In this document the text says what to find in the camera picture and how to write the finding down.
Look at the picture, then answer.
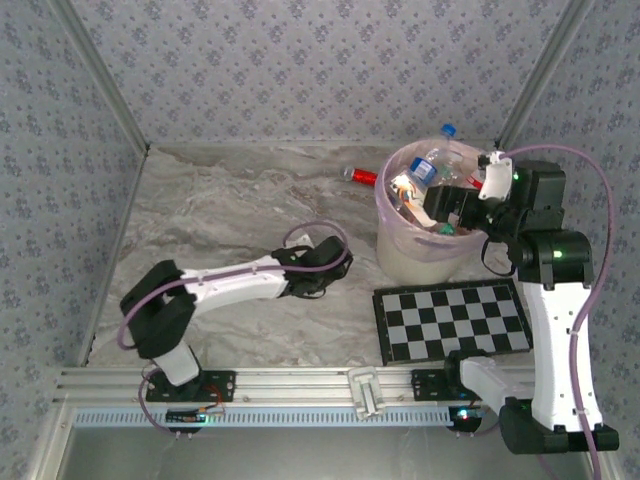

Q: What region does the blue script label bottle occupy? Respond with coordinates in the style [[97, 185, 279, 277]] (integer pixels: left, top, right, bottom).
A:
[[408, 123, 470, 187]]

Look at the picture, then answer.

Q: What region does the cream label bottle green cap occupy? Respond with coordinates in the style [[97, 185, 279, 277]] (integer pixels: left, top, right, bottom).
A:
[[388, 172, 427, 214]]

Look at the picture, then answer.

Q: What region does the translucent pink plastic bin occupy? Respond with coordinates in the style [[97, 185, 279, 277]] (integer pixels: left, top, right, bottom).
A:
[[374, 138, 501, 286]]

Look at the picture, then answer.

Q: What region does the red glitter bottle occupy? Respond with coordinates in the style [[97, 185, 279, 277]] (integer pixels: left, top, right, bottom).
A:
[[339, 165, 380, 187]]

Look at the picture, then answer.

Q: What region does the black white checkerboard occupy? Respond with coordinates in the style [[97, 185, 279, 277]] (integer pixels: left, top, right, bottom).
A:
[[372, 278, 534, 366]]

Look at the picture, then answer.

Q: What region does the grey metal panel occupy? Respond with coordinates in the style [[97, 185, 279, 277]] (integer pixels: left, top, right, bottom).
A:
[[59, 427, 601, 480]]

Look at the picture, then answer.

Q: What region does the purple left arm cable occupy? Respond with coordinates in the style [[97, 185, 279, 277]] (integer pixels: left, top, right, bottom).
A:
[[116, 220, 352, 440]]

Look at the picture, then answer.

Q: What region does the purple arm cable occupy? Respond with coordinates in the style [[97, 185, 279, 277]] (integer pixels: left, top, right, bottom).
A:
[[116, 220, 352, 440], [472, 143, 615, 480]]

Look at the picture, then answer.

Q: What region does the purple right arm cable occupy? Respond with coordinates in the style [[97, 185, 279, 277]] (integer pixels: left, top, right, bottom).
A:
[[472, 143, 615, 480]]

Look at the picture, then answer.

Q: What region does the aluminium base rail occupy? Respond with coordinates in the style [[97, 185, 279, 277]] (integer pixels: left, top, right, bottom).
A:
[[53, 366, 539, 407]]

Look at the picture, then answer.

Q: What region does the aluminium frame post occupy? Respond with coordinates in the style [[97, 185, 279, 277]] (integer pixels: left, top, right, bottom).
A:
[[497, 0, 599, 149], [48, 0, 151, 154]]

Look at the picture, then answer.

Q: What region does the white clamp bracket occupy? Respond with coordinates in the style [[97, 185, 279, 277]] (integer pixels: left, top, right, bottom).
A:
[[347, 365, 386, 419]]

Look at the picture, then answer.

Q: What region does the light blue slotted cable duct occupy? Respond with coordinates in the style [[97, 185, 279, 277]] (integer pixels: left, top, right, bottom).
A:
[[74, 405, 464, 429]]

